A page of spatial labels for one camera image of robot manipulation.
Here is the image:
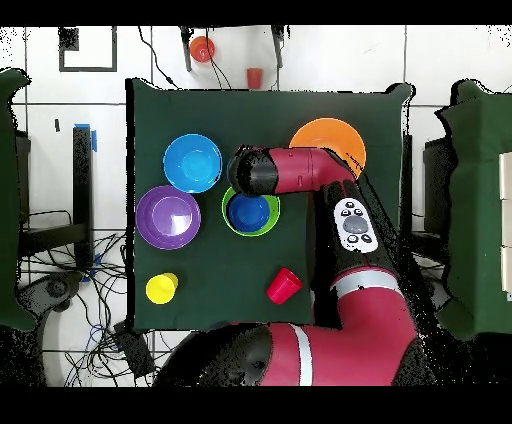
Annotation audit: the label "small orange bowl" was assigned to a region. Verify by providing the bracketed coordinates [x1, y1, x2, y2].
[188, 35, 217, 64]

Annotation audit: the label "light blue bowl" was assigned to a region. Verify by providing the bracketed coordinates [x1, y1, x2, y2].
[162, 133, 224, 194]

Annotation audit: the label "green cloth covered table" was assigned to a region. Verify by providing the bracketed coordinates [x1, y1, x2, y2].
[434, 78, 512, 342]
[0, 67, 38, 333]

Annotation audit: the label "blue tape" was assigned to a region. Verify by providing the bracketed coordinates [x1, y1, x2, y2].
[74, 122, 98, 153]

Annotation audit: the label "white boxes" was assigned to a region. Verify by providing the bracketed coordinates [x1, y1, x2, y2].
[498, 151, 512, 302]

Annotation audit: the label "black metal table frame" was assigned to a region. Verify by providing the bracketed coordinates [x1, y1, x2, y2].
[17, 125, 95, 270]
[400, 133, 457, 267]

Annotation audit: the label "large orange bowl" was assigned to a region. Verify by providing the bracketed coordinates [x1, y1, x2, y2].
[288, 117, 367, 180]

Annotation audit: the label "yellow cup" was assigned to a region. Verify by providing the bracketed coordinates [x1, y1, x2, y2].
[145, 272, 180, 306]

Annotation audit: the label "black square frame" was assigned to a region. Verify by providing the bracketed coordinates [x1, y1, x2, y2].
[58, 26, 118, 74]

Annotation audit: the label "green bowl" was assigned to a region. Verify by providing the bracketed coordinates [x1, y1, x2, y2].
[221, 185, 281, 238]

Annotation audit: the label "tall red cup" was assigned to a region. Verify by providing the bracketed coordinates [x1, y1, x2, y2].
[266, 267, 304, 306]

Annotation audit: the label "tangle of cables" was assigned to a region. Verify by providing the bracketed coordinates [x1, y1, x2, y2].
[19, 209, 193, 387]

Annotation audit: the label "purple bowl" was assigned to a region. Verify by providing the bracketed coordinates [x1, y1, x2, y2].
[135, 184, 202, 251]

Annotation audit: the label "dark green tablecloth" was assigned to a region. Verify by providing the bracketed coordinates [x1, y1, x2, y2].
[125, 77, 413, 333]

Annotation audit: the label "small dark blue bowl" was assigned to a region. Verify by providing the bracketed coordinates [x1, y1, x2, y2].
[226, 192, 272, 234]

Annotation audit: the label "black power box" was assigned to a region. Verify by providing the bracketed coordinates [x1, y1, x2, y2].
[112, 321, 156, 380]

